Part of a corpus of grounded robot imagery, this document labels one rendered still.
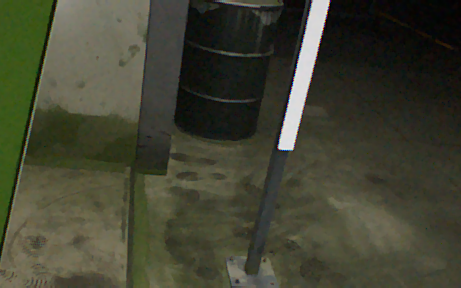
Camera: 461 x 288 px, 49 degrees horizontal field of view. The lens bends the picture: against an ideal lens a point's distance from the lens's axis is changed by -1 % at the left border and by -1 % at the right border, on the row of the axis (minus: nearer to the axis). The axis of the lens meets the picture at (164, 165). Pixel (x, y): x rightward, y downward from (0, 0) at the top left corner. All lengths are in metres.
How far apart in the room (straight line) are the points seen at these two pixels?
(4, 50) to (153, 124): 1.82
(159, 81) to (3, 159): 1.68
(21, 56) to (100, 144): 1.85
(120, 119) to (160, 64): 0.36
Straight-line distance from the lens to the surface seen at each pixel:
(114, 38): 2.53
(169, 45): 2.54
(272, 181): 1.95
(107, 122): 2.67
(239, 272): 2.19
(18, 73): 0.92
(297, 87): 1.79
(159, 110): 2.64
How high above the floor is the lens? 1.36
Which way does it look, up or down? 28 degrees down
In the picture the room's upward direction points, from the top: 7 degrees clockwise
